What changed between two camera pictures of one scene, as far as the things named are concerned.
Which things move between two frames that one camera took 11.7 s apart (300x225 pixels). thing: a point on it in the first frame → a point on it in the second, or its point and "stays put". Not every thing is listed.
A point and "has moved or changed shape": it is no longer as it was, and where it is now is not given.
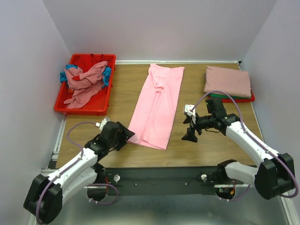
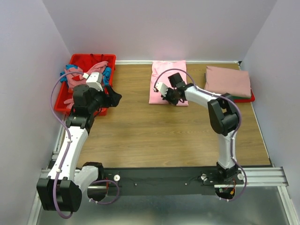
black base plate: (165, 181) stays put
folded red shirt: (251, 99) stays put
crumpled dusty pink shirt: (83, 85) stays put
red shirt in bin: (86, 62) stays put
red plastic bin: (98, 105) stays put
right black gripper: (190, 136) → (174, 102)
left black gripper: (124, 135) → (113, 98)
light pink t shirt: (155, 115) has moved or changed shape
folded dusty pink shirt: (235, 83) stays put
